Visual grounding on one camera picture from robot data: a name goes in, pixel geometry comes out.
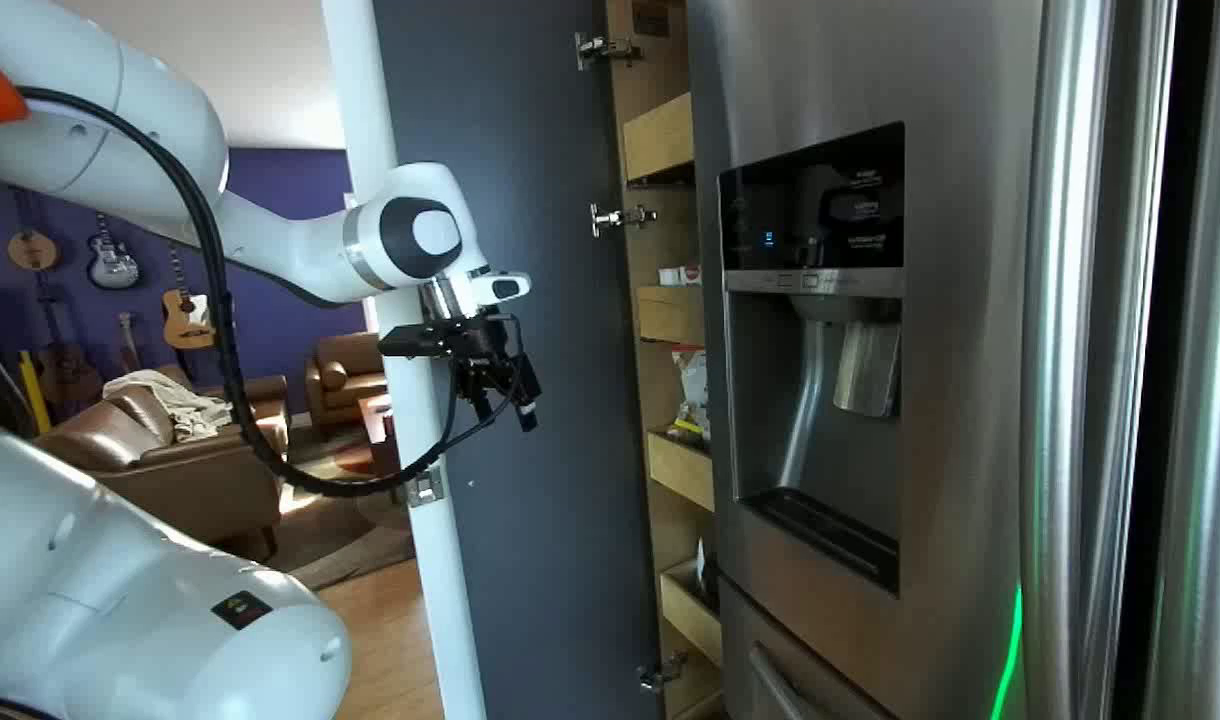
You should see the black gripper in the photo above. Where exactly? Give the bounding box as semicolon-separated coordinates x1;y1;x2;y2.
424;309;547;436

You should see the dark cabinet panel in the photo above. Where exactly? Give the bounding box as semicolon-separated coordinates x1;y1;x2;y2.
656;558;730;667

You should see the light wooden pantry drawer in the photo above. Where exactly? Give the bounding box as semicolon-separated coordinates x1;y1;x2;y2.
633;279;707;354
641;425;721;515
617;87;699;190
660;657;730;720

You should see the wooden coffee table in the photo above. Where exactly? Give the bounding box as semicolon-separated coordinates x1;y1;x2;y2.
358;393;405;486

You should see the dark pantry cabinet door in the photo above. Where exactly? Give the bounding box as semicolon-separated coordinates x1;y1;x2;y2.
368;0;667;720

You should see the brown leather armchair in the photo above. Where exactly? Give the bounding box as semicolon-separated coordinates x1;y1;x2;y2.
299;330;388;434

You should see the wooden pantry cabinet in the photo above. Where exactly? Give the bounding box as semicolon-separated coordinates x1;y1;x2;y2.
603;0;730;720

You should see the white snack bag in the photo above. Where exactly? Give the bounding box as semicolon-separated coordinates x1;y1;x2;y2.
667;347;717;454

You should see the metal cabinet hinge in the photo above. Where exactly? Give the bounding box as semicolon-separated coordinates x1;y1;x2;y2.
572;30;647;77
638;657;690;701
583;201;666;246

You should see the small white box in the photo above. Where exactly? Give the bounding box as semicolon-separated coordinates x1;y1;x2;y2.
653;259;707;294

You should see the brown area rug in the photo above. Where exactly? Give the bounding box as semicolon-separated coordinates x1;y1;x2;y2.
273;454;420;592

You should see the metal kitchen utensil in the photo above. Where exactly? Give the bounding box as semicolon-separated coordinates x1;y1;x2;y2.
690;535;721;608

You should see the brown leather sofa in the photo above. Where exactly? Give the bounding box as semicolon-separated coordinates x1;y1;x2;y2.
32;372;295;562

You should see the beige throw blanket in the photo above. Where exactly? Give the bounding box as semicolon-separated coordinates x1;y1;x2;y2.
101;368;241;447

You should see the black fridge dispenser panel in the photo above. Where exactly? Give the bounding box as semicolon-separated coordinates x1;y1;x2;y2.
717;119;907;597

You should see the guitar on floor stand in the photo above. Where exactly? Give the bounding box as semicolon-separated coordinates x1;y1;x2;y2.
28;287;104;419

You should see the stainless steel refrigerator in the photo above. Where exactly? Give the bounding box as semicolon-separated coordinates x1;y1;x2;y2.
684;0;1220;720

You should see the yellow stand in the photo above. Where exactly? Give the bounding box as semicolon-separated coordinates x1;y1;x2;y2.
14;347;57;436

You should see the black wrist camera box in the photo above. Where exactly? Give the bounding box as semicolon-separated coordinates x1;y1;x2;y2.
377;315;460;359

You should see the metal door handle fitting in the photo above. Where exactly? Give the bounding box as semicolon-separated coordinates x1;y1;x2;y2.
405;465;449;511

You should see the white door edge post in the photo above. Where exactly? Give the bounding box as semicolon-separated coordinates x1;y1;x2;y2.
315;0;495;720

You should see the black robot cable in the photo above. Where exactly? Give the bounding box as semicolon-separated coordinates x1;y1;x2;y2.
16;85;534;499

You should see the wall-hung acoustic guitar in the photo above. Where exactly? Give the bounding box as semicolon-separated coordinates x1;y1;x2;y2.
161;276;220;358

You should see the horizontal steel fridge drawer handle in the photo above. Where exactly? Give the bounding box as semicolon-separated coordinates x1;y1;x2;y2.
743;641;842;720

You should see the wall-hung electric guitar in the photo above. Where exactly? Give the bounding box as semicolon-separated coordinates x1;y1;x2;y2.
85;220;147;295

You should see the small wall-hung ukulele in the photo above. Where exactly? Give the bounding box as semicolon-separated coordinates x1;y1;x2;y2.
3;223;63;279

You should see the vertical steel fridge handle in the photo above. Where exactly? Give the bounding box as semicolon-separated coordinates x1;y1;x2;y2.
1144;0;1220;720
1022;0;1179;720

